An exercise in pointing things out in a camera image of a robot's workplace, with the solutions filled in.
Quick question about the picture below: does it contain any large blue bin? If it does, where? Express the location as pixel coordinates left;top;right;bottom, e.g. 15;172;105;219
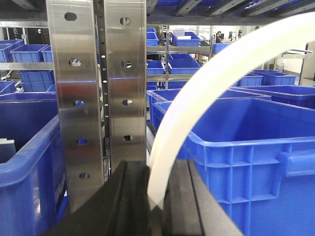
152;97;315;236
0;92;66;236

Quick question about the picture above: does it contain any blue bin behind target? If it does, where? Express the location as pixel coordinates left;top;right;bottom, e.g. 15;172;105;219
146;88;272;131

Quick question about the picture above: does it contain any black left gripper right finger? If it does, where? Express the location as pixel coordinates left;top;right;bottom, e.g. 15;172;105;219
162;160;243;236

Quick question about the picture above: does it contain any perforated steel rack upright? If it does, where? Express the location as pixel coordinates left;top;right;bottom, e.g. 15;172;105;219
46;0;147;212

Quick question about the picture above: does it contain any large blue bin left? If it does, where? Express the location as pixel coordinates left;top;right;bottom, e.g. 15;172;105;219
0;92;66;236

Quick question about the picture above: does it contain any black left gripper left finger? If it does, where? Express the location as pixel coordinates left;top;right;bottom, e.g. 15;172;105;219
44;161;162;236

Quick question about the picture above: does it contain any large blue bin right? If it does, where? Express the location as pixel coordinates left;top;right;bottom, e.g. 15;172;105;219
152;97;315;236

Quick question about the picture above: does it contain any white curved PVC pipe piece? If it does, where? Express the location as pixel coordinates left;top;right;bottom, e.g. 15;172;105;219
147;12;315;209

